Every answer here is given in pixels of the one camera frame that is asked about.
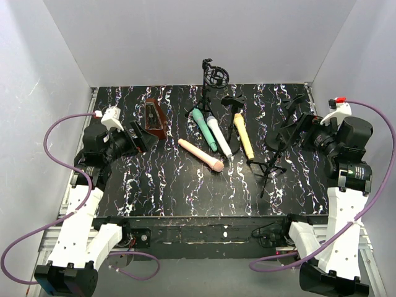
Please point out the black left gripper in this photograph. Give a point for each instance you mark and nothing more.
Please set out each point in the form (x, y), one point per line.
(134, 136)

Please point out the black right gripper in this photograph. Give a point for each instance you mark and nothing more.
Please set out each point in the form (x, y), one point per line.
(304, 127)

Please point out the black round-base clip stand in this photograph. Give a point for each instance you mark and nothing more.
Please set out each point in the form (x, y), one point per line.
(236, 103)

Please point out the white microphone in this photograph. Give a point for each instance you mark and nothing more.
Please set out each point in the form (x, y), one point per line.
(213, 125)

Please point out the pink microphone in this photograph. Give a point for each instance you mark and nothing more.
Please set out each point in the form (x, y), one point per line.
(213, 163)

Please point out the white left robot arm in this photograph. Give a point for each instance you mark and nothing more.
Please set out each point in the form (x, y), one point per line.
(72, 267)

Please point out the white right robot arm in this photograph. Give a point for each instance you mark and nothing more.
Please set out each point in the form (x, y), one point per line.
(332, 268)

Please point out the black tripod clip stand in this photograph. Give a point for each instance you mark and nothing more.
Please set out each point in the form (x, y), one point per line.
(274, 143)

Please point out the brown wooden metronome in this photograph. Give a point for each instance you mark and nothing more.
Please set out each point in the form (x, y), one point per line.
(155, 119)

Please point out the yellow microphone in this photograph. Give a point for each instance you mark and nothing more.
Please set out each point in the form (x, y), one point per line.
(241, 128)

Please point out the mint green microphone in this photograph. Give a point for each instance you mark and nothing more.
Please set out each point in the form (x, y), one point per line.
(204, 127)

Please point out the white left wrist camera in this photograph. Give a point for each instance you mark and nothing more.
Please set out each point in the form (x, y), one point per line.
(110, 118)

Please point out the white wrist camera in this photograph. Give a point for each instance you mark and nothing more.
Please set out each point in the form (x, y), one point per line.
(339, 109)
(110, 118)

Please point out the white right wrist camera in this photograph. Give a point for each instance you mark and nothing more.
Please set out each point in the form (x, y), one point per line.
(339, 109)

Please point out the black tripod shock-mount stand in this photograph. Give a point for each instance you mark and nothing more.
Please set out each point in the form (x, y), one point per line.
(214, 77)

